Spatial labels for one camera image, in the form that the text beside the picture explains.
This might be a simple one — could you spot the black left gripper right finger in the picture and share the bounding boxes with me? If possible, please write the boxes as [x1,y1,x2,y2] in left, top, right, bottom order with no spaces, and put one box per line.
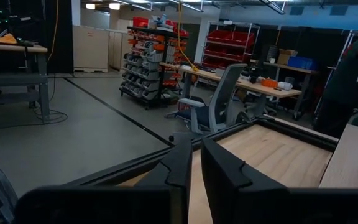
[200,138,358,224]

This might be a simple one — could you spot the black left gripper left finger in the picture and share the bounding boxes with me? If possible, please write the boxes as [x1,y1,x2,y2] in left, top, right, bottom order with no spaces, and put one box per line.
[13,138,193,224]

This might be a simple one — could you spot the grey and blue office chair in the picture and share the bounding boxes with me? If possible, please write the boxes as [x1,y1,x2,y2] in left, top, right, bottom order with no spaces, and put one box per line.
[165,63,260,135]

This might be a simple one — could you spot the wooden workbench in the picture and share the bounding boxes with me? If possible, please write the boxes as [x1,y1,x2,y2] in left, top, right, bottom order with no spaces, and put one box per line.
[159,61,303,121]
[261,60,319,121]

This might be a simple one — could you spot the black parts bin rack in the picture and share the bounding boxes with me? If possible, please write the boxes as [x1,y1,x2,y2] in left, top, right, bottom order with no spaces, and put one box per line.
[119,25,190,110]

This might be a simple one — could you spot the orange ribbed object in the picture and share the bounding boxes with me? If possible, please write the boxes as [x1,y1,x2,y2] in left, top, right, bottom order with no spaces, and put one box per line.
[261,78,279,89]

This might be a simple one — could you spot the cardboard box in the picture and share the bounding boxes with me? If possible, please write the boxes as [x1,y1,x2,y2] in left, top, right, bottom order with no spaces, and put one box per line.
[277,48,298,66]

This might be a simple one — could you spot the beige cabinet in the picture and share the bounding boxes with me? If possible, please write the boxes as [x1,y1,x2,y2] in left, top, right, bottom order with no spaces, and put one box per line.
[72,24,110,73]
[108,29,133,71]

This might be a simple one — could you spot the blue storage bin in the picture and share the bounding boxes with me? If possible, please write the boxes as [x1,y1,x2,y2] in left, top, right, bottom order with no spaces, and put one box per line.
[287,55,319,71]

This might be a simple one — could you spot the red bin shelving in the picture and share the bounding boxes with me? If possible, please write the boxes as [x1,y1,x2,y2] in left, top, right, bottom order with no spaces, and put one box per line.
[201,20,261,71]

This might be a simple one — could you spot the person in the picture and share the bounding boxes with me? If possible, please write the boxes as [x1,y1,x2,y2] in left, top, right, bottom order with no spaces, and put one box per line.
[313,27,358,139]

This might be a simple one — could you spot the red storage bin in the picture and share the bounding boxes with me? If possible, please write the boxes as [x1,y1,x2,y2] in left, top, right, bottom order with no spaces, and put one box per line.
[132,16,150,29]

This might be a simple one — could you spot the grey metal work table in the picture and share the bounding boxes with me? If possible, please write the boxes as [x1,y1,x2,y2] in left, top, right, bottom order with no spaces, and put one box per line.
[0,42,52,124]

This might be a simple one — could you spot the yellow folded cloth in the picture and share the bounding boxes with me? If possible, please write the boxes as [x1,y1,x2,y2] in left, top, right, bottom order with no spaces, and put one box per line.
[0,33,18,45]

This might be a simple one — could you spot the yellow hanging cable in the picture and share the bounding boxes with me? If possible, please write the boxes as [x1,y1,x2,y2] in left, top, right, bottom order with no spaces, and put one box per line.
[176,0,200,72]

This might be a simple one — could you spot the black frame clamp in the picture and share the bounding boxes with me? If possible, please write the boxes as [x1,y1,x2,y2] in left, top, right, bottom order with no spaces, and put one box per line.
[0,167,19,224]

